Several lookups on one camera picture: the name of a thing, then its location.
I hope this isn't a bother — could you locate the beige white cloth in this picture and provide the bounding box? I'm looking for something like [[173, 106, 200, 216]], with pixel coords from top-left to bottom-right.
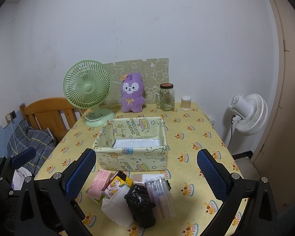
[[130, 174, 165, 184]]

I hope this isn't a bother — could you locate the clear pack of pens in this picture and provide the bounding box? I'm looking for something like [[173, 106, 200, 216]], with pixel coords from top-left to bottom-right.
[[145, 177, 176, 220]]

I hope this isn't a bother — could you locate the white cloth on bed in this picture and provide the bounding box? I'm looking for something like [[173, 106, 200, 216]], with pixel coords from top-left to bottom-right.
[[11, 167, 32, 190]]

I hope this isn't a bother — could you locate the wall power socket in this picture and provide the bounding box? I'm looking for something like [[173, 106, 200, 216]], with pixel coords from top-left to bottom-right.
[[5, 110, 16, 124]]

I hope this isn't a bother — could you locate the wooden bed headboard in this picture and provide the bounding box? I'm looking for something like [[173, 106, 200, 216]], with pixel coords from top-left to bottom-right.
[[19, 98, 85, 142]]

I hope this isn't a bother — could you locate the glass jar with lid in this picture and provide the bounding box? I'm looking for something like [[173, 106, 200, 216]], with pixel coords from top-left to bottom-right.
[[156, 83, 175, 111]]

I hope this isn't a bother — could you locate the green cartoon board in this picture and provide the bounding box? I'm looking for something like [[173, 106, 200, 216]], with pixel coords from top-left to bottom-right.
[[103, 58, 169, 105]]

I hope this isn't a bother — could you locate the yellow dark snack packet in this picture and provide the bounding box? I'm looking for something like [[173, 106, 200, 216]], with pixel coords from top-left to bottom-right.
[[103, 171, 133, 198]]

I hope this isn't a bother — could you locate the grey plaid blanket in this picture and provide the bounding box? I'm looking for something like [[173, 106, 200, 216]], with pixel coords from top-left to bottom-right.
[[7, 119, 57, 176]]

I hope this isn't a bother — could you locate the green desk fan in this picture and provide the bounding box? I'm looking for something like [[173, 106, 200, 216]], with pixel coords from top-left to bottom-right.
[[63, 60, 115, 127]]

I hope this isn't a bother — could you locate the pink paper packet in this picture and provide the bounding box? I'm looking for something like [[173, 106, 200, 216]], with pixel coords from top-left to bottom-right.
[[87, 169, 111, 200]]

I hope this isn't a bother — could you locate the white standing fan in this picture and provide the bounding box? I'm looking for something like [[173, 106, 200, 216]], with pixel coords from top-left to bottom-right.
[[224, 93, 268, 147]]

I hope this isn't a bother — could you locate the black plastic bag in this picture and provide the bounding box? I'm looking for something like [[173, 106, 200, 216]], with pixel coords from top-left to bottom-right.
[[124, 184, 156, 229]]

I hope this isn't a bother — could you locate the patterned fabric storage box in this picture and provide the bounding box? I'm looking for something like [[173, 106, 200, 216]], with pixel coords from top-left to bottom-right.
[[93, 117, 169, 171]]

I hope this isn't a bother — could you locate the cotton swab container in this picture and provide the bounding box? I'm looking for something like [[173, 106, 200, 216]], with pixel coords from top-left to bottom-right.
[[181, 95, 191, 111]]

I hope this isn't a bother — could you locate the purple plush bunny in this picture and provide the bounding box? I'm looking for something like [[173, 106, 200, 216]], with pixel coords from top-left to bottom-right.
[[120, 73, 145, 113]]

